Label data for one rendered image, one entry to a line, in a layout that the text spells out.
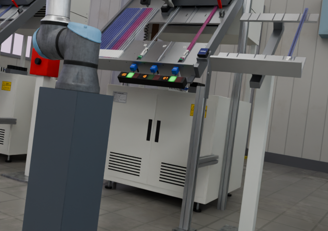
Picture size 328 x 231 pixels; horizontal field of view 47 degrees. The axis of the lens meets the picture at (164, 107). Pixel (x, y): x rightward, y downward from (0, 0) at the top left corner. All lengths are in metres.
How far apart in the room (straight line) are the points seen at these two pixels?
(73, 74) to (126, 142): 0.98
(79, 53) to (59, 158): 0.35
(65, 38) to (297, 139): 3.76
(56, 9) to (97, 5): 5.12
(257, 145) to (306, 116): 3.08
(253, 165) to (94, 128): 0.73
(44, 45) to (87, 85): 0.24
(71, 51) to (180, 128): 0.91
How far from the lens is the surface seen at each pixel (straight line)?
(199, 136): 1.68
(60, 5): 1.44
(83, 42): 1.31
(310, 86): 4.76
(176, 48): 1.86
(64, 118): 1.26
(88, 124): 1.28
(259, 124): 1.68
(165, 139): 2.07
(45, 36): 1.42
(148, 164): 2.13
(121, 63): 1.87
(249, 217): 1.73
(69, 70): 1.30
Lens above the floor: 0.54
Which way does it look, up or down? 1 degrees down
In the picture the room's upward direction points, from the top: 7 degrees clockwise
